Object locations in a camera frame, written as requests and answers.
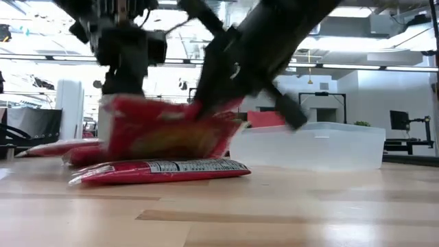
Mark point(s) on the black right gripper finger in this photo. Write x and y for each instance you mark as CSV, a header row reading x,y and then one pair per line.
x,y
236,91
214,79

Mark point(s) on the red popcorn bag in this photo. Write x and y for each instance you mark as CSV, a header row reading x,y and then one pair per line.
x,y
154,173
84,156
55,147
164,133

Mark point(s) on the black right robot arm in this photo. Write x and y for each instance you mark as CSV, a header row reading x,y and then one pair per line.
x,y
298,17

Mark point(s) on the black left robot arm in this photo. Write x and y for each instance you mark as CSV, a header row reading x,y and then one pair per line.
x,y
79,10

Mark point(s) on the red cloth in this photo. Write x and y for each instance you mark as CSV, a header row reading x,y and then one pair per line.
x,y
264,119

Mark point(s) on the hanging yellow pendant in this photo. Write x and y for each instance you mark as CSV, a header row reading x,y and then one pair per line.
x,y
310,81

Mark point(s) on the white column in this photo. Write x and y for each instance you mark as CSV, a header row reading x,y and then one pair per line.
x,y
70,109

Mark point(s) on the clear plastic container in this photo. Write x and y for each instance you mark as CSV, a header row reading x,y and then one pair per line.
x,y
308,147

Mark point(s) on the black cloth screen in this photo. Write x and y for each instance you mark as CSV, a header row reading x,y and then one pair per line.
x,y
34,121

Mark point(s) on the black ceiling device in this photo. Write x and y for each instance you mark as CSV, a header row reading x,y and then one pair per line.
x,y
4,32

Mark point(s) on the small green plant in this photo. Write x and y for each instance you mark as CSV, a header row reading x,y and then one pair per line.
x,y
362,123

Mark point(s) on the black monitor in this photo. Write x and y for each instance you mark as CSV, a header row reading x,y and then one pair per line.
x,y
399,120

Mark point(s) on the black desk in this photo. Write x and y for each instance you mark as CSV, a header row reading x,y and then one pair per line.
x,y
408,141

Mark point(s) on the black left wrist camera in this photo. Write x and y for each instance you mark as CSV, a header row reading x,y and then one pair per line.
x,y
157,46

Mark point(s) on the grey wall vent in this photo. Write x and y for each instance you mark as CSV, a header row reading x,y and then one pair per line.
x,y
324,86

